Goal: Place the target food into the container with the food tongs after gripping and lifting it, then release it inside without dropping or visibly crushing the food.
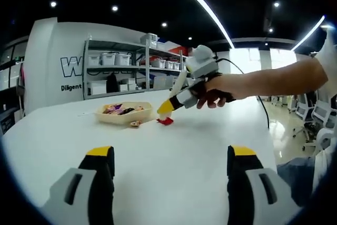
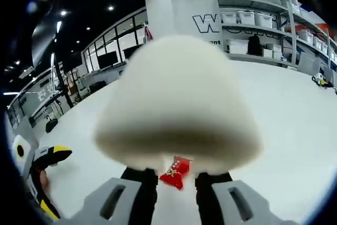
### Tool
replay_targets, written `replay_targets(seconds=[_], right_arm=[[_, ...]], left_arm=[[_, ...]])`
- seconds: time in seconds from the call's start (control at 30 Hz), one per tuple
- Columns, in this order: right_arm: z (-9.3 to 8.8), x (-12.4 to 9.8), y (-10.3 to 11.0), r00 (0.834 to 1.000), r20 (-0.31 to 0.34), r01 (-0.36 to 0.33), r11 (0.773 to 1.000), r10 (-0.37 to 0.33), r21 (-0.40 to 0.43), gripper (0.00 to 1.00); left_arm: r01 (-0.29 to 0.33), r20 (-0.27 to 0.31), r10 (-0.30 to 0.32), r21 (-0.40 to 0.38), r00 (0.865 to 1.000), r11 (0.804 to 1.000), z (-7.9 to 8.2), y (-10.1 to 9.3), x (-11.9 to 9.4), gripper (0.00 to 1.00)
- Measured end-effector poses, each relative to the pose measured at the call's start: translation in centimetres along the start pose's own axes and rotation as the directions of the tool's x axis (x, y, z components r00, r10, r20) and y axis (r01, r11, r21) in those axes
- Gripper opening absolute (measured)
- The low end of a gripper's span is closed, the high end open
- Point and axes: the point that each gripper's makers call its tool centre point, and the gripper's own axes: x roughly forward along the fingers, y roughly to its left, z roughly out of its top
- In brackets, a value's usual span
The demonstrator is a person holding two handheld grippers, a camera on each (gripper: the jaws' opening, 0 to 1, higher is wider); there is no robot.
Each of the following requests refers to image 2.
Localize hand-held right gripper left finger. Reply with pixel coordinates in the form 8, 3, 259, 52
63, 167, 158, 225

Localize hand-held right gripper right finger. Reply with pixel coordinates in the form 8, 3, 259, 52
194, 171, 284, 225

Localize small red snack packet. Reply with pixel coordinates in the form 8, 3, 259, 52
158, 155, 193, 191

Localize white food tongs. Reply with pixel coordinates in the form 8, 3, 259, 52
93, 35, 265, 172

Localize person's left hand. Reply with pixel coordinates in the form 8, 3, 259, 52
36, 169, 51, 193

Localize black power adapter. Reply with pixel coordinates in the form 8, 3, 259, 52
45, 118, 58, 133

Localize black desktop monitor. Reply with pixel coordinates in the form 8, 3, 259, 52
123, 46, 142, 59
97, 51, 117, 69

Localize black hanging banner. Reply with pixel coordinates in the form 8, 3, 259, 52
31, 18, 57, 67

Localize spare hand-held gripper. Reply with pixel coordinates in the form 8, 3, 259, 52
312, 73, 334, 87

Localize hanging bag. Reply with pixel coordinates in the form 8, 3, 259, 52
144, 23, 154, 43

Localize stack of white boxes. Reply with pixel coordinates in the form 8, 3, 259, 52
226, 39, 282, 60

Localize grey flat case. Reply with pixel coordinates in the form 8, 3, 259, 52
297, 52, 322, 74

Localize black bag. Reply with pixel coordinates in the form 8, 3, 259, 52
247, 35, 262, 56

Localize grey metal storage shelf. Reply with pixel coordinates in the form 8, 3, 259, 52
217, 0, 337, 70

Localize row of white storage bins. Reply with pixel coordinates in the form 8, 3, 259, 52
220, 0, 337, 62

